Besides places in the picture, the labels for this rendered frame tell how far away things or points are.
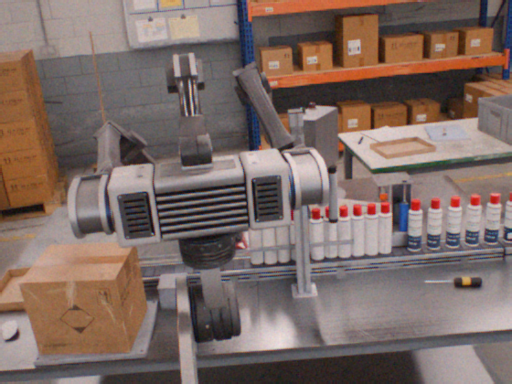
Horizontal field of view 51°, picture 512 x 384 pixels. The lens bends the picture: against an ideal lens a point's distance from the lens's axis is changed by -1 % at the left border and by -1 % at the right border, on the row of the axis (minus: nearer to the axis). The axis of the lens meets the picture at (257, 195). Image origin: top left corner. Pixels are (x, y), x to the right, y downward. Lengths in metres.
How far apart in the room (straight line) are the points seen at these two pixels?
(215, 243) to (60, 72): 5.25
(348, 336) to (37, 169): 3.81
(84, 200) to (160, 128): 5.17
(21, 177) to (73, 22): 1.92
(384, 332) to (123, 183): 1.01
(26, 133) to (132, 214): 3.87
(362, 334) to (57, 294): 0.95
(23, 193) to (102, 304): 3.56
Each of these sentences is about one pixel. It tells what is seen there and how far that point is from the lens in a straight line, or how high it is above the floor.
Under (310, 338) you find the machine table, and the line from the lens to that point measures 1.80.
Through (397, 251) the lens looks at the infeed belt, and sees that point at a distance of 2.18.
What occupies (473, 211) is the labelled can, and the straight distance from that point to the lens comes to 2.19.
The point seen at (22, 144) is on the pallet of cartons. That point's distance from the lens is 5.09.
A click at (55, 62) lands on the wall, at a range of 6.38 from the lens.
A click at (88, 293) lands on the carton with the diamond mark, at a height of 1.07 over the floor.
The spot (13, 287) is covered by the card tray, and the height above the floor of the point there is 0.83.
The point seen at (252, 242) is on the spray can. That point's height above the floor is 0.98.
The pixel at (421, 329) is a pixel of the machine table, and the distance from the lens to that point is 1.86.
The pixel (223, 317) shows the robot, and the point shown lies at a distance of 1.35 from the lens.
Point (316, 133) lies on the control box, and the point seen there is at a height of 1.43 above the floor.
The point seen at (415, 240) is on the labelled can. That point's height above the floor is 0.93.
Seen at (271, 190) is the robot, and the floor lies 1.47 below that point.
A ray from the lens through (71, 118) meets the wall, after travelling 6.47.
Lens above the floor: 1.93
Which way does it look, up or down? 23 degrees down
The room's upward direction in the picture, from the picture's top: 5 degrees counter-clockwise
